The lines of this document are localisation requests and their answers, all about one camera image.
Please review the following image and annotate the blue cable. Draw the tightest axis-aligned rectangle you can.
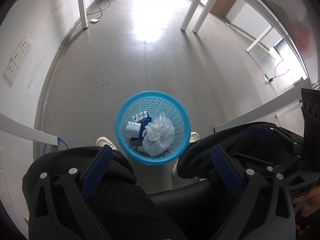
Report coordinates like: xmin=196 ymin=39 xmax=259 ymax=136
xmin=42 ymin=136 xmax=74 ymax=157

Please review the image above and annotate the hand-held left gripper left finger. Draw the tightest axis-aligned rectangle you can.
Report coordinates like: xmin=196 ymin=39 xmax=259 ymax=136
xmin=29 ymin=145 xmax=113 ymax=240

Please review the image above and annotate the person's right hand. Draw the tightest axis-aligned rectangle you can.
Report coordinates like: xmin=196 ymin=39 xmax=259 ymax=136
xmin=293 ymin=186 xmax=320 ymax=218

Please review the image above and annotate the black orange printed shirt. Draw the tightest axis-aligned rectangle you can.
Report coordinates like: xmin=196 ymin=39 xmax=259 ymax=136
xmin=295 ymin=215 xmax=317 ymax=240

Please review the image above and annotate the blue plastic wastebasket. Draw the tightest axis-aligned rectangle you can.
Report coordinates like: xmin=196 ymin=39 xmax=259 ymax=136
xmin=114 ymin=90 xmax=192 ymax=166

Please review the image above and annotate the person's left white shoe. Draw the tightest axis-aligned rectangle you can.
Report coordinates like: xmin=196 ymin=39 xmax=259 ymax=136
xmin=96 ymin=136 xmax=118 ymax=151

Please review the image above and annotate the white wall socket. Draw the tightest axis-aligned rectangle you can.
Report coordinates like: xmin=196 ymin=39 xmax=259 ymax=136
xmin=19 ymin=36 xmax=32 ymax=56
xmin=0 ymin=187 xmax=13 ymax=207
xmin=3 ymin=64 xmax=18 ymax=83
xmin=11 ymin=51 xmax=26 ymax=68

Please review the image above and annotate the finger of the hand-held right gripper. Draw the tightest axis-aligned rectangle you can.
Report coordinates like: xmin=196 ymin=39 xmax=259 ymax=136
xmin=247 ymin=126 xmax=305 ymax=147
xmin=230 ymin=151 xmax=303 ymax=180

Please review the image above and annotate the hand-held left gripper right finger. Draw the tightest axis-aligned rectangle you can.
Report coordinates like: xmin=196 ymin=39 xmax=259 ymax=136
xmin=207 ymin=146 xmax=297 ymax=240

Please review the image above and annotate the small white box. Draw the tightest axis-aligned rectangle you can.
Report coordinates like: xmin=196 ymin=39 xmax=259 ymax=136
xmin=126 ymin=121 xmax=142 ymax=138

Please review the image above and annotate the clear plastic bag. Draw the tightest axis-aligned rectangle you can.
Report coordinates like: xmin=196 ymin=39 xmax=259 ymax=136
xmin=142 ymin=113 xmax=175 ymax=157

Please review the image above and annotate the blue tissue pack bag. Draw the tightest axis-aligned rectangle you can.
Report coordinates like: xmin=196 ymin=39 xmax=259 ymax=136
xmin=136 ymin=116 xmax=152 ymax=138

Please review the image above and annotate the white table leg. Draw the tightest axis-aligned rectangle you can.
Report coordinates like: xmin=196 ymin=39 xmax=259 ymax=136
xmin=214 ymin=80 xmax=309 ymax=133
xmin=0 ymin=112 xmax=59 ymax=146
xmin=76 ymin=0 xmax=88 ymax=29
xmin=180 ymin=0 xmax=208 ymax=31
xmin=192 ymin=0 xmax=224 ymax=34
xmin=246 ymin=25 xmax=277 ymax=61

